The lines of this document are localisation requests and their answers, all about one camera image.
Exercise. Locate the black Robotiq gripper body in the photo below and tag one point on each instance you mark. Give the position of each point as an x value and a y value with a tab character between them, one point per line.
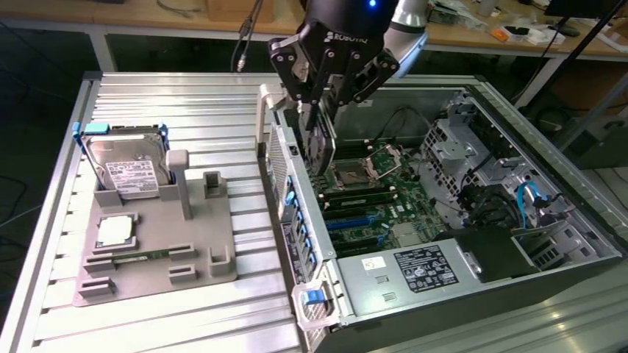
343	25

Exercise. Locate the black graphics card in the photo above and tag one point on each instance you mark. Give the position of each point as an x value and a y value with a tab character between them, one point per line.
319	147

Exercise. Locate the metal socket cover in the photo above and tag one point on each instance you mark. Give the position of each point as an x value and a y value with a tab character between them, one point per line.
386	162

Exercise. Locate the CPU socket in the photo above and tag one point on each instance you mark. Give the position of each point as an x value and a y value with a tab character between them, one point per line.
351	176

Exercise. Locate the metal disk bay cage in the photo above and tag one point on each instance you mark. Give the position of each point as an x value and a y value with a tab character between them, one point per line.
451	154

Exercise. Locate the wooden desk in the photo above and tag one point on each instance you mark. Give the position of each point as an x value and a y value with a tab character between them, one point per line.
147	14

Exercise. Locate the green motherboard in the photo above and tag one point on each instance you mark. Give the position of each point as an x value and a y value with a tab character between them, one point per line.
407	198

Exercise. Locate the white and orange box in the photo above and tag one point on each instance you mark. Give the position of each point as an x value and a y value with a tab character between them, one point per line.
524	35

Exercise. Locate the blue expansion slot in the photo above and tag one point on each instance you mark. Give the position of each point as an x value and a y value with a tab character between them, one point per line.
350	223

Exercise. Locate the hard disk with blue carrier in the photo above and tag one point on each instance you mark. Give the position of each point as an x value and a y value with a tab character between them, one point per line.
127	169

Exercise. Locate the black slanted pole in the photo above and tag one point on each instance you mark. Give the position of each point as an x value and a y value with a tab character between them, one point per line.
591	33

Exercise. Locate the black computer monitor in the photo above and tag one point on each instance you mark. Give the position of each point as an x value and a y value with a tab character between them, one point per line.
584	7

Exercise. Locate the grey plastic parts rack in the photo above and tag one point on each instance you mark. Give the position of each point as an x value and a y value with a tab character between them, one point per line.
156	228

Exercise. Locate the black plastic air shroud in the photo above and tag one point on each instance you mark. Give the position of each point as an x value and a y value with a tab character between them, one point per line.
491	253

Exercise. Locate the grey power supply unit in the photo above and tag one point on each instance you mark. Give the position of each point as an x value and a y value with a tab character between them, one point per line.
383	279

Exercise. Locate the silver CPU chip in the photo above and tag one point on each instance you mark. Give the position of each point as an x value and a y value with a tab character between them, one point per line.
116	231

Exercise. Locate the green RAM stick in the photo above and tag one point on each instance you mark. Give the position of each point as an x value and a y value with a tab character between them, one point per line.
142	255

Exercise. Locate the blue case latch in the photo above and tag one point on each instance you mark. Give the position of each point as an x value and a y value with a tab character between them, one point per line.
312	297

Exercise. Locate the open black PC case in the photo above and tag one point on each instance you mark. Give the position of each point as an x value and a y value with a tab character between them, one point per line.
491	305

